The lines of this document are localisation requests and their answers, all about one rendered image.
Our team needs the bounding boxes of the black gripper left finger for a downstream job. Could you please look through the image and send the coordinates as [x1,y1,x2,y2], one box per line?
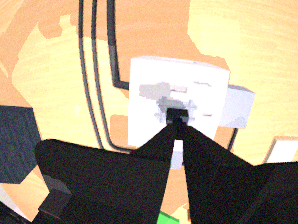
[35,124,177,224]

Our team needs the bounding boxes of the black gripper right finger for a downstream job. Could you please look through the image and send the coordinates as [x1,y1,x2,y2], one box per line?
[182,124,298,224]

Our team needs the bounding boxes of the green rectangular block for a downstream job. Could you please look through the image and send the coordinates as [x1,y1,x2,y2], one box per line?
[157,212,180,224]

